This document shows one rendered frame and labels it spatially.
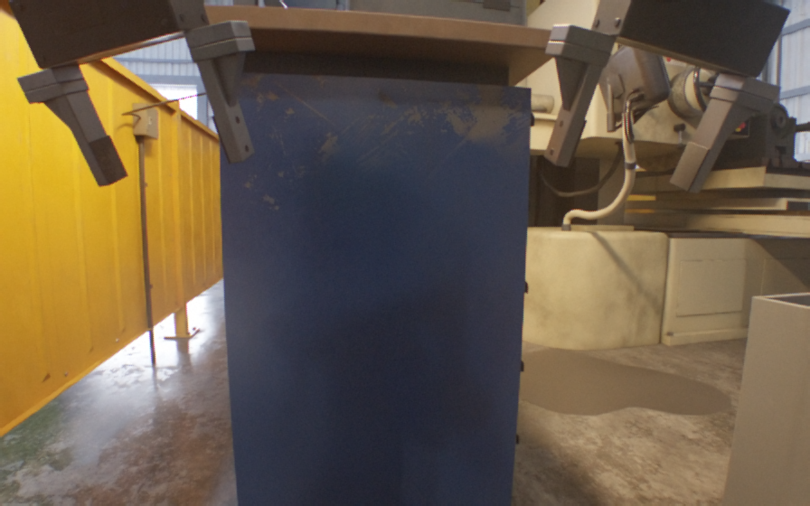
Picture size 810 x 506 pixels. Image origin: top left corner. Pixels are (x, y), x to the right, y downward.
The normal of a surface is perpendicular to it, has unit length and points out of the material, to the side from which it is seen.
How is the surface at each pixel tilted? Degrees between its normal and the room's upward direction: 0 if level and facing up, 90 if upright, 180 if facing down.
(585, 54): 113
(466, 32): 90
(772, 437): 90
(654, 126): 90
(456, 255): 90
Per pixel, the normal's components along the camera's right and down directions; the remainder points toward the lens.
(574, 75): 0.07, 0.49
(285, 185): 0.15, 0.11
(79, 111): 0.98, -0.11
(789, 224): -0.98, 0.01
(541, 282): -0.66, 0.07
